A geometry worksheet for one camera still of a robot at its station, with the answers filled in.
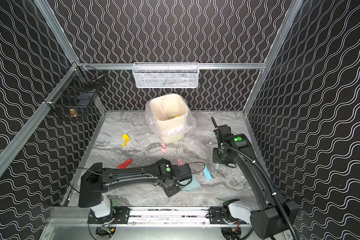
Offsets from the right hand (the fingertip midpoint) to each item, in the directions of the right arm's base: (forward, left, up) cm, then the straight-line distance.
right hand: (221, 160), depth 75 cm
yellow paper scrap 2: (+38, +25, -7) cm, 45 cm away
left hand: (-14, +23, -7) cm, 28 cm away
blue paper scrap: (0, +5, -16) cm, 17 cm away
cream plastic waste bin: (+38, +29, -4) cm, 48 cm away
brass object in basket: (+21, +79, +13) cm, 83 cm away
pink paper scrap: (+16, +33, -15) cm, 39 cm away
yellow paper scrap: (+23, +59, -14) cm, 65 cm away
